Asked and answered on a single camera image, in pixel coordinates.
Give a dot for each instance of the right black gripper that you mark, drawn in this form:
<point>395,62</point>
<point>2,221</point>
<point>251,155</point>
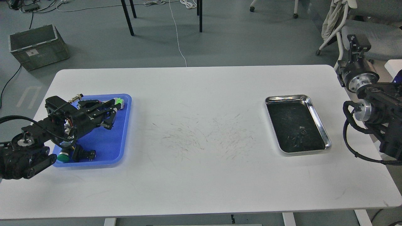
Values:
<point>360,73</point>

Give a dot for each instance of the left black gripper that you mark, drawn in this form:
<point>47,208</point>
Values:
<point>69,120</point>

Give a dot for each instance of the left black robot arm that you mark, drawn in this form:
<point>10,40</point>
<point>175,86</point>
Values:
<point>43,142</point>

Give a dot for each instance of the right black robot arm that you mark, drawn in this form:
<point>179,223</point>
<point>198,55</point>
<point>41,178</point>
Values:
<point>378,110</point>

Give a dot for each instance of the blue plastic tray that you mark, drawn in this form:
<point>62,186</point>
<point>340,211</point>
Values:
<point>108,144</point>

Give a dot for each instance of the grey office chair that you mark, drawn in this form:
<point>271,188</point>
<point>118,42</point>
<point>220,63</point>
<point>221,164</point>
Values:
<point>384,39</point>

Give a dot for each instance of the silver metal tray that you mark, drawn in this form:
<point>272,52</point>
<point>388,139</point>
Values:
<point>288,115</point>

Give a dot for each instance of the grey plastic crate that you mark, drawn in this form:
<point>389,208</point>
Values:
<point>38,47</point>

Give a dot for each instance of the black table leg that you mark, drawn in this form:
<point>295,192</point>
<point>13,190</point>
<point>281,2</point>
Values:
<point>127,17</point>
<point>200,14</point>

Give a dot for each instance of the black table leg right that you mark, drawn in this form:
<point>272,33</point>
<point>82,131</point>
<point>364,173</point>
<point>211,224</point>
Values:
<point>200,14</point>

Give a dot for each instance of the grey green switch part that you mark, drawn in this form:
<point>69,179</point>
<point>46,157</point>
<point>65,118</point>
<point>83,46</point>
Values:
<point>118,103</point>

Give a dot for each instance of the black switch part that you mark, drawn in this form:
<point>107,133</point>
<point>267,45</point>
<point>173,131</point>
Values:
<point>80,154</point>

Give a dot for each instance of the green push button switch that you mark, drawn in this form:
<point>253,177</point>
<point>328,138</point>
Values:
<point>65,155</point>

